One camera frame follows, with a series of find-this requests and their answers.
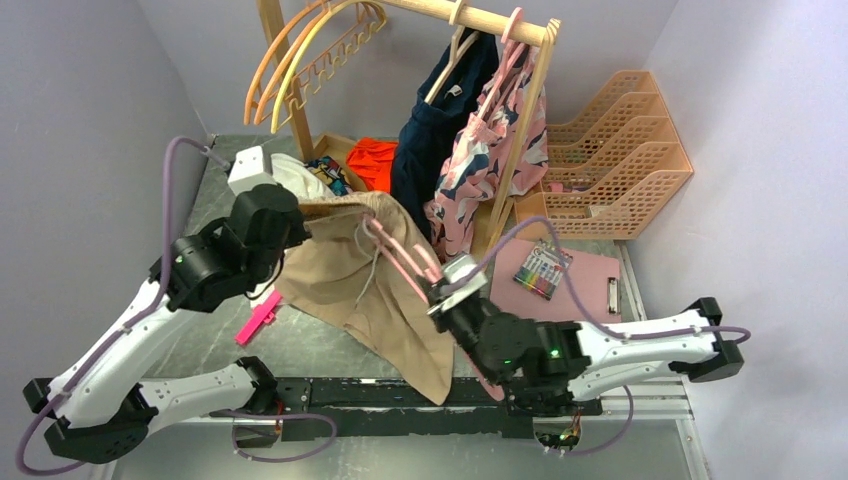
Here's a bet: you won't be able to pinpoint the pink notched hanger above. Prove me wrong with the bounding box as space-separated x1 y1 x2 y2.
362 213 508 402

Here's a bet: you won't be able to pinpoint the pink hanger with garment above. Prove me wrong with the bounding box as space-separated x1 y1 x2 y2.
477 7 528 122

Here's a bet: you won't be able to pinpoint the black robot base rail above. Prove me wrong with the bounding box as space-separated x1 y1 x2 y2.
236 356 602 441

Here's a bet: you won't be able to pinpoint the pink clipboard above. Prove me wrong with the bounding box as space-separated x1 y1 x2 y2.
490 238 623 325

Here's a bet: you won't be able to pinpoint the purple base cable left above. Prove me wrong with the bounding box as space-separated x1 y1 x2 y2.
218 410 338 464

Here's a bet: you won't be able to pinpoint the beige drawstring shorts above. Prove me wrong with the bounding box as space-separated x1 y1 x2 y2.
275 192 454 405

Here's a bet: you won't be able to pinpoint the colourful patterned garment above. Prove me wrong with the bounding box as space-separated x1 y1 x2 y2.
305 156 355 196

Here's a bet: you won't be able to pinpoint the white garment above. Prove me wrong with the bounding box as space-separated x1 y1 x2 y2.
270 153 335 200

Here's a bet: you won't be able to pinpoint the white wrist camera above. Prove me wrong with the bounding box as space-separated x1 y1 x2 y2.
227 145 276 196
426 254 488 318

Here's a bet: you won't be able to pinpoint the navy blue hanging garment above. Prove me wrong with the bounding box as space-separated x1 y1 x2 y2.
390 32 499 238

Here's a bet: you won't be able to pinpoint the peach mesh file organizer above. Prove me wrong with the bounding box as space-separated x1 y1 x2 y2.
513 70 694 241

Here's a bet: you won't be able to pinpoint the pink shark print garment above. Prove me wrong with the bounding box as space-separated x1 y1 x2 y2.
424 46 549 261

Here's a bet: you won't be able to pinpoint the orange mesh garment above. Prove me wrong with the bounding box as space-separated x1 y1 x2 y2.
346 137 398 193

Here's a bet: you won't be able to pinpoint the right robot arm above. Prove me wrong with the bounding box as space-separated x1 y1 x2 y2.
428 295 750 416

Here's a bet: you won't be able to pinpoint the peach notched hanger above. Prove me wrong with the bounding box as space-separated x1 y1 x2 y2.
263 1 388 131

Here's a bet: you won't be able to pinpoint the marker pen set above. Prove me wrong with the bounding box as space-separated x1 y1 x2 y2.
513 241 573 301

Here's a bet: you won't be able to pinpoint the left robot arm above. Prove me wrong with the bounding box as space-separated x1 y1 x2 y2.
24 184 309 464

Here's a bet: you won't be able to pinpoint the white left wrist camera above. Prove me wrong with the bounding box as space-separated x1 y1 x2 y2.
227 145 276 196

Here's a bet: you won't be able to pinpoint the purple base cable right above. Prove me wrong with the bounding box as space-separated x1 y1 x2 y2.
563 387 636 458

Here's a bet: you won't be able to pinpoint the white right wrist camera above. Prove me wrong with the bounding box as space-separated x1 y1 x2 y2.
426 254 488 318

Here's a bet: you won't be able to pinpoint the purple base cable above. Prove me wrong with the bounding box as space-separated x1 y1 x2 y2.
218 410 338 464
563 387 636 458

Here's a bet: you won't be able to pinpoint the wooden clothes rack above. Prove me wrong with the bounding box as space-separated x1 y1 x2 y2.
243 1 562 259

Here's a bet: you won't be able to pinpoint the cream hanger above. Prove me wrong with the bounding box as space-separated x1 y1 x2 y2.
424 26 480 104

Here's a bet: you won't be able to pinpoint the yellow hanger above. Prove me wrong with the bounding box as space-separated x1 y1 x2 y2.
270 0 358 134

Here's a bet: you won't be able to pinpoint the pink clothes clip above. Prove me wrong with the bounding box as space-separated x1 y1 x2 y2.
234 290 283 347

